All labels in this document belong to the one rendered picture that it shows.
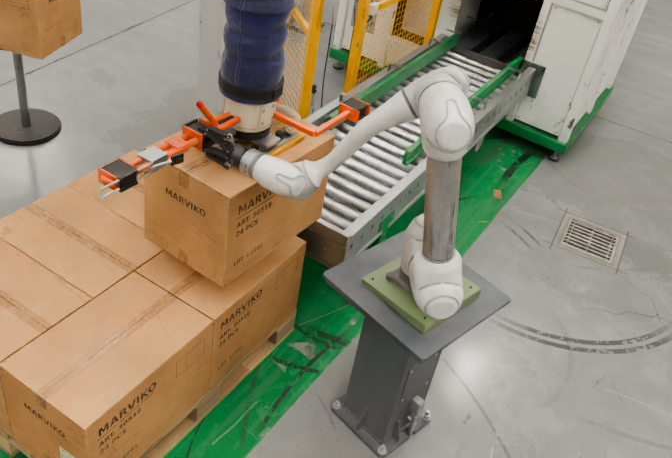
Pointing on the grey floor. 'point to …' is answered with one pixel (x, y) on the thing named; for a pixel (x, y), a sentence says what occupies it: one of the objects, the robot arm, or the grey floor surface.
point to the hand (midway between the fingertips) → (198, 135)
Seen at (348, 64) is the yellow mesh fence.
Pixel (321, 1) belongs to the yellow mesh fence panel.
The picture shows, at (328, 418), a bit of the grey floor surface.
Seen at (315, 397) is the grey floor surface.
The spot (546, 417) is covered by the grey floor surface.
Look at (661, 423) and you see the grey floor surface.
